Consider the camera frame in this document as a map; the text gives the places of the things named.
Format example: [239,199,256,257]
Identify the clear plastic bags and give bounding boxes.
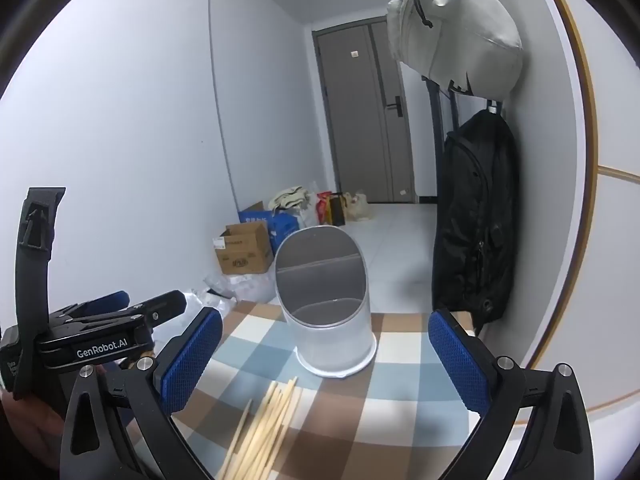
[185,272,276,311]

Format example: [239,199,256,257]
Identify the grey door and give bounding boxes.
[312,17,416,204]

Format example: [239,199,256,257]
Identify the black coat rack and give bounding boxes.
[395,0,503,201]

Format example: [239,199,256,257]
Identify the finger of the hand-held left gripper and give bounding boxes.
[130,290,187,330]
[50,290,132,328]

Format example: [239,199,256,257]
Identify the brown cardboard box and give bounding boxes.
[216,221,275,276]

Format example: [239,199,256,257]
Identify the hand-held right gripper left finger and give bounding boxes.
[60,306,224,480]

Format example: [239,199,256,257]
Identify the grey backpack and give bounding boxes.
[386,0,524,97]

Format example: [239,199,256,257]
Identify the blue cardboard box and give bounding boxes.
[238,201,301,256]

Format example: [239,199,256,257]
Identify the white plastic bag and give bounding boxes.
[299,182,321,228]

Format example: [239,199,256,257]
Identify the yellow and black box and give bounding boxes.
[327,194,347,227]

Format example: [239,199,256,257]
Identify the person's left hand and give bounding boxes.
[0,394,67,467]

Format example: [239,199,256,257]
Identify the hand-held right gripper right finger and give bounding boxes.
[427,308,601,480]

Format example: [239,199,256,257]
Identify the white plastic utensil holder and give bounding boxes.
[274,226,377,379]

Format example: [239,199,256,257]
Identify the black jacket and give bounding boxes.
[431,108,521,331]

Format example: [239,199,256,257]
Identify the white wood-trimmed panel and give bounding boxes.
[530,0,640,426]

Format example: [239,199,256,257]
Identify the checkered tablecloth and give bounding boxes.
[170,300,488,480]

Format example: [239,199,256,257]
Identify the bunch of wooden chopsticks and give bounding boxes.
[216,376,301,480]

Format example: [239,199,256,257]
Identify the white cloth bag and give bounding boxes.
[268,186,313,212]

